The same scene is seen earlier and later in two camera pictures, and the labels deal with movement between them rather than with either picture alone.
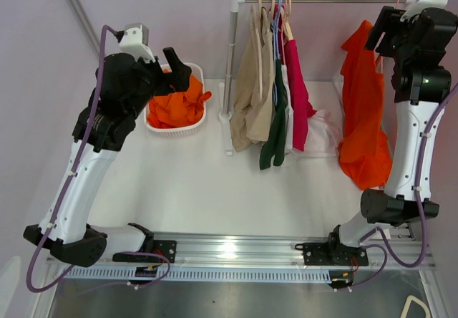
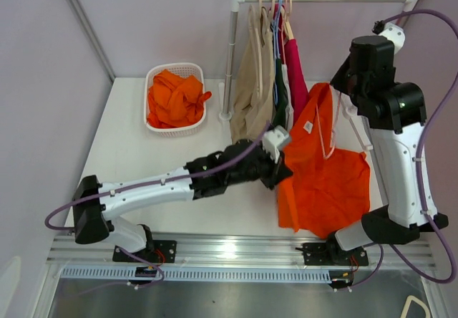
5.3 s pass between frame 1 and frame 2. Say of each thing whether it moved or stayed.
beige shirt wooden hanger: stayed
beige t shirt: stayed
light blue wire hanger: stayed
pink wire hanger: moved
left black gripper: moved
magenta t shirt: stayed
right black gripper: moved
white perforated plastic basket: stayed
